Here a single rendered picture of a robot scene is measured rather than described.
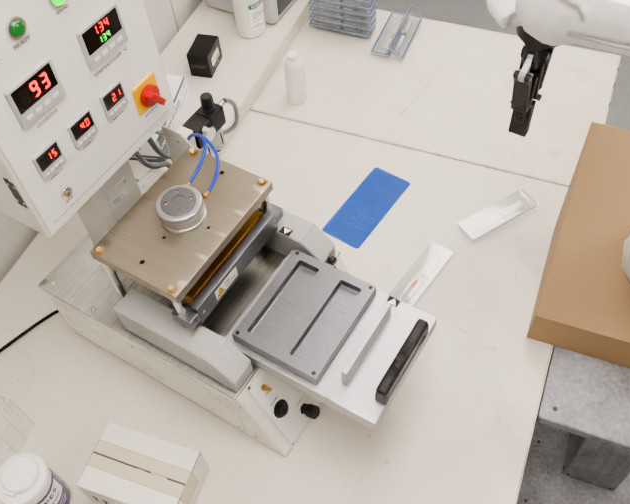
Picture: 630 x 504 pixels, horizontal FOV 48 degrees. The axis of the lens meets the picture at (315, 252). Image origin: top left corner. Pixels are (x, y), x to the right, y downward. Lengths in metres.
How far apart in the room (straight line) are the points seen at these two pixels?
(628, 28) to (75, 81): 0.74
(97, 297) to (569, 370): 0.91
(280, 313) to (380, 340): 0.18
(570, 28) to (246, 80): 1.16
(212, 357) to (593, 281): 0.71
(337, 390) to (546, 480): 1.11
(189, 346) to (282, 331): 0.15
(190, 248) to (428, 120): 0.87
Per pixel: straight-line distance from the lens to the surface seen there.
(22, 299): 1.68
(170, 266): 1.16
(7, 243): 1.74
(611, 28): 0.88
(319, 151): 1.77
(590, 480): 2.19
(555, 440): 2.23
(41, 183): 1.14
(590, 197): 1.41
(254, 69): 1.95
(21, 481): 1.31
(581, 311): 1.42
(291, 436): 1.35
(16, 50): 1.04
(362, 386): 1.17
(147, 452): 1.32
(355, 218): 1.63
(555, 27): 0.92
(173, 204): 1.19
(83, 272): 1.43
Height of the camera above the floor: 2.03
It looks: 54 degrees down
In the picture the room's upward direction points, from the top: 6 degrees counter-clockwise
